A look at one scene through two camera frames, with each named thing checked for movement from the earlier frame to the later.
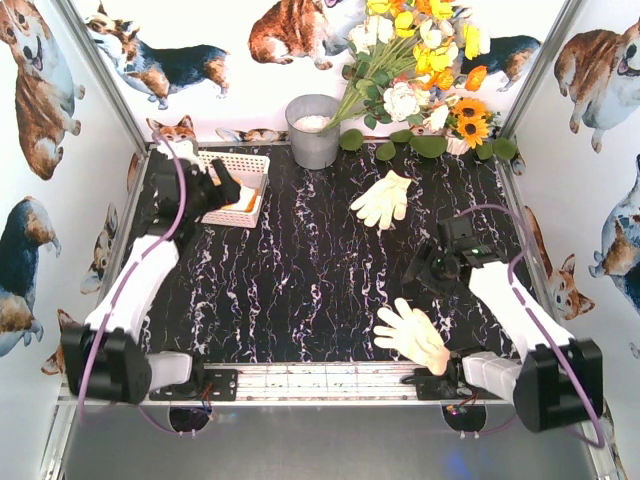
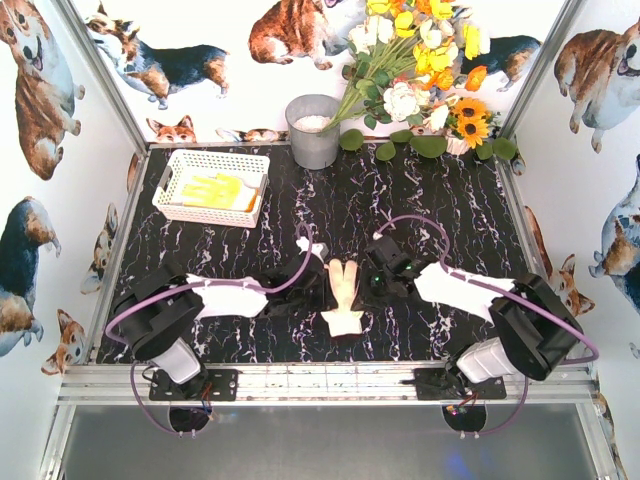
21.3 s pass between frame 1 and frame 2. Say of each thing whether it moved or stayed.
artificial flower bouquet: stayed
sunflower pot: stayed
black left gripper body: moved
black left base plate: stayed
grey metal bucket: stayed
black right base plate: stayed
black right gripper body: moved
